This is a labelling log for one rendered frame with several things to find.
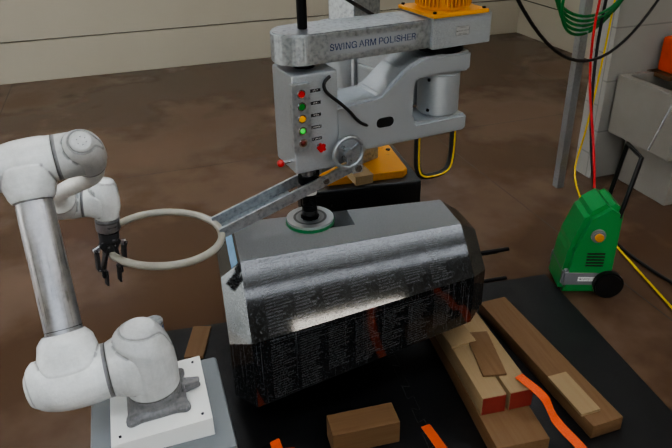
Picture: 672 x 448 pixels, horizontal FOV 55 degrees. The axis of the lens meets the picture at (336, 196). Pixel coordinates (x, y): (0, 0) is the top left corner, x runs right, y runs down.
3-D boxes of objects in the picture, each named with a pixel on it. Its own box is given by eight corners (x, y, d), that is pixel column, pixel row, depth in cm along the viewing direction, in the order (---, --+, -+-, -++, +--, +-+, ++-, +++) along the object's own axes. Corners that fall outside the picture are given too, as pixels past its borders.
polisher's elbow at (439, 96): (407, 108, 299) (408, 67, 290) (438, 100, 309) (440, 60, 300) (435, 120, 285) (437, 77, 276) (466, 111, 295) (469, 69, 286)
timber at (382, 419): (333, 456, 274) (332, 436, 268) (326, 434, 284) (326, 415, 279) (399, 441, 280) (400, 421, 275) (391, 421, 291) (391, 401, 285)
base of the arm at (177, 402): (205, 406, 186) (202, 392, 184) (127, 429, 180) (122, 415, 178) (196, 366, 202) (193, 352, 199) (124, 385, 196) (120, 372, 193)
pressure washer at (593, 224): (601, 265, 403) (627, 137, 363) (621, 299, 372) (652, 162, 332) (544, 265, 404) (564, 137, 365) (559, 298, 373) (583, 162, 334)
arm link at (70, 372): (114, 403, 172) (27, 429, 166) (117, 391, 188) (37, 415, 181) (51, 127, 175) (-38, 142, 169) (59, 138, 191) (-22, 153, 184)
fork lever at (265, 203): (347, 154, 297) (344, 145, 294) (367, 170, 281) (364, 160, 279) (212, 222, 280) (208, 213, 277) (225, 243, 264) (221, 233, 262)
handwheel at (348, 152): (355, 158, 279) (355, 126, 272) (366, 166, 271) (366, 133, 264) (324, 165, 273) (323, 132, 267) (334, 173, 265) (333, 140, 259)
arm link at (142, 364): (185, 393, 183) (171, 333, 173) (119, 413, 178) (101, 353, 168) (176, 358, 197) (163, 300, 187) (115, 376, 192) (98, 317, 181)
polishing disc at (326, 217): (277, 224, 286) (277, 221, 286) (301, 204, 303) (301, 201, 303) (319, 234, 277) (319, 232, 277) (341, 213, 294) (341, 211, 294)
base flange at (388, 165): (305, 152, 385) (305, 144, 383) (383, 144, 394) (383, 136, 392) (321, 187, 342) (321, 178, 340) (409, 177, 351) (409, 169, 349)
